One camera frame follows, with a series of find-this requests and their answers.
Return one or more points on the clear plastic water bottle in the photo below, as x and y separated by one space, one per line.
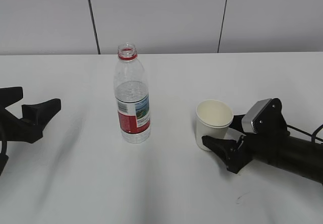
132 95

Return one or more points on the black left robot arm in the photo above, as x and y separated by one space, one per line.
2 158

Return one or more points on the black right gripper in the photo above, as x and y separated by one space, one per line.
271 131

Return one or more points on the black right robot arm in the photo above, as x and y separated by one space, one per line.
300 156

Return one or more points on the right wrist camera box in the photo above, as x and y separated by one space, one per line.
249 120

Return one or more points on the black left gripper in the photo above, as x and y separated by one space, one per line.
35 117

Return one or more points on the white paper cup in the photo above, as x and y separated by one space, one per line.
213 118

